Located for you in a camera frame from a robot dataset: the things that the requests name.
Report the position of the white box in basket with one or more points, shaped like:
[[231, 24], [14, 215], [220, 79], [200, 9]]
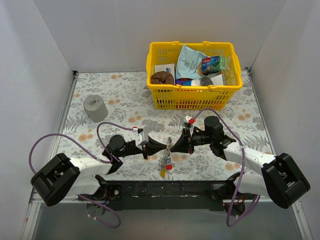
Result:
[[169, 68]]

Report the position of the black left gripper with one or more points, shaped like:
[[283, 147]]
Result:
[[145, 149]]

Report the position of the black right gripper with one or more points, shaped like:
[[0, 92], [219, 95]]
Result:
[[187, 142]]

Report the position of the yellow key tag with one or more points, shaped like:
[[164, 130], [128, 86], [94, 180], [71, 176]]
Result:
[[163, 173]]

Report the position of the floral patterned table mat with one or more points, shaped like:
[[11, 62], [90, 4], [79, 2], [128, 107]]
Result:
[[130, 104]]

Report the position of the light blue chips bag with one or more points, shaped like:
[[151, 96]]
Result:
[[189, 64]]

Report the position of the brown round pouch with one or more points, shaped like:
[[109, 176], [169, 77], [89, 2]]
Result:
[[162, 78]]

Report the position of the green sponge pack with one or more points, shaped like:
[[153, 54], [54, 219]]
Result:
[[213, 64]]

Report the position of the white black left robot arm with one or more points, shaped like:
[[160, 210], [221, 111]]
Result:
[[66, 176]]

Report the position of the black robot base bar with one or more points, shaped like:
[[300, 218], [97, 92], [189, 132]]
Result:
[[164, 195]]

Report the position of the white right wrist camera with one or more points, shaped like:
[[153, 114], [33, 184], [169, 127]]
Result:
[[188, 123]]

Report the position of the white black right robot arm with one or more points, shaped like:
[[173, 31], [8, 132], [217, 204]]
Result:
[[276, 176]]

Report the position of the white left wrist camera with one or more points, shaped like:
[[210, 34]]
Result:
[[141, 138]]

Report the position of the grey cylinder block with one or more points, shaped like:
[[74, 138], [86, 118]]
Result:
[[95, 108]]

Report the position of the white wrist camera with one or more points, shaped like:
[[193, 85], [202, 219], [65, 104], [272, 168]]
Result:
[[141, 138], [188, 123]]

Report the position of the yellow plastic shopping basket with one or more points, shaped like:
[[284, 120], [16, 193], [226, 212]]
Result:
[[186, 93]]

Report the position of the red key tag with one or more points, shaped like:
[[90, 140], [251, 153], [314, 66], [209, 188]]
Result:
[[169, 167]]

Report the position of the white paper item in basket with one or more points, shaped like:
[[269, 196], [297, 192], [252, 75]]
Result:
[[216, 80]]

